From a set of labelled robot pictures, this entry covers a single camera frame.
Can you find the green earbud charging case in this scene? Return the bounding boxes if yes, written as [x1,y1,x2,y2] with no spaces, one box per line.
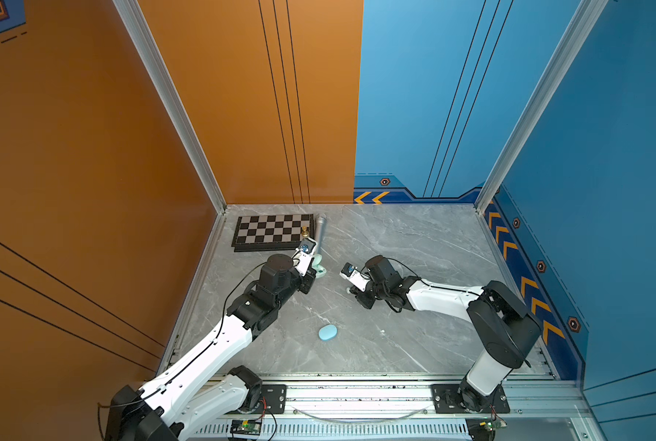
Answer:
[311,254,327,279]

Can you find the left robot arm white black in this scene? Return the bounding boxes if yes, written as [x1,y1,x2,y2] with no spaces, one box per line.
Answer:
[97,252,317,440]

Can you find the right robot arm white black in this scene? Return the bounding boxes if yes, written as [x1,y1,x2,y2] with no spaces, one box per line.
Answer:
[341,255,543,413]

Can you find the blue earbud charging case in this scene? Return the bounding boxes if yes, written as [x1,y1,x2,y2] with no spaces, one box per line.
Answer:
[318,325,338,342]

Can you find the black white chessboard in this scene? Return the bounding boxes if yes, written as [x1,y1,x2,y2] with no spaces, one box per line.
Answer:
[232,214,315,253]

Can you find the silver microphone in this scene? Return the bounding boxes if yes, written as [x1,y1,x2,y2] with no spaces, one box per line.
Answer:
[313,214,327,255]

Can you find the left green circuit board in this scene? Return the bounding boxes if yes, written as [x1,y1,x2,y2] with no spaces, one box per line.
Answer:
[229,419,264,440]

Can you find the green circuit board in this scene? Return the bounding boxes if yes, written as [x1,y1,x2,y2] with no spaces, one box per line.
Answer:
[229,419,264,440]
[478,418,508,432]

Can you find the right green circuit board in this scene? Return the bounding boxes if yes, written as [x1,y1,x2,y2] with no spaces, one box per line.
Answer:
[478,418,508,432]

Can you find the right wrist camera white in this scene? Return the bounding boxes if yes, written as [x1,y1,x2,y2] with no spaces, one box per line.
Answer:
[340,263,371,292]

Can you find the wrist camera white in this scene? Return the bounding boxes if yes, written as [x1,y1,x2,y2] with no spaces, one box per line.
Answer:
[340,263,371,292]
[292,237,317,277]

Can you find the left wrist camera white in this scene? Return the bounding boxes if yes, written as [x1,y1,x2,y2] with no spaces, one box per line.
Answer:
[292,237,317,277]

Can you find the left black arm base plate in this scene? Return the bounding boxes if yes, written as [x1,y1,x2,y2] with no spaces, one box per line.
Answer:
[227,383,287,415]

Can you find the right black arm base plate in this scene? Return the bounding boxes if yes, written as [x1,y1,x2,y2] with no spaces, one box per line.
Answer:
[431,383,511,415]

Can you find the aluminium front rail frame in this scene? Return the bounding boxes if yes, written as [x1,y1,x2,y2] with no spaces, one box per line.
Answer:
[188,377,603,440]

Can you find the left aluminium corner post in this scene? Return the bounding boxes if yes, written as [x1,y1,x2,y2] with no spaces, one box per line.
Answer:
[113,0,227,215]

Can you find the aluminium corner post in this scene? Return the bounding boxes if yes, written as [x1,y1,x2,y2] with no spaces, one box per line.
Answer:
[113,0,227,215]
[474,0,608,215]

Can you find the right aluminium corner post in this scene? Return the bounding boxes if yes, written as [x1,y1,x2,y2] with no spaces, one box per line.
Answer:
[474,0,608,215]

